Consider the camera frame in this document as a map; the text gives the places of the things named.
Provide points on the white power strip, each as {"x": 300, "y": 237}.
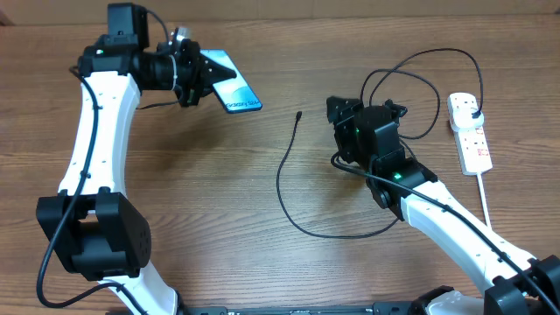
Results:
{"x": 473, "y": 152}

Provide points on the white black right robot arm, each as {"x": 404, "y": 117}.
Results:
{"x": 509, "y": 279}

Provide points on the blue Samsung Galaxy smartphone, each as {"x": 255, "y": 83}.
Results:
{"x": 235, "y": 95}

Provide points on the white charger plug adapter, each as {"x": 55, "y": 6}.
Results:
{"x": 462, "y": 119}

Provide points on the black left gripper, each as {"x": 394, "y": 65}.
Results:
{"x": 201, "y": 78}

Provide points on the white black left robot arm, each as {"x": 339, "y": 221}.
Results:
{"x": 90, "y": 224}

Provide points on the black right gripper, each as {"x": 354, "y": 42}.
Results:
{"x": 343, "y": 123}

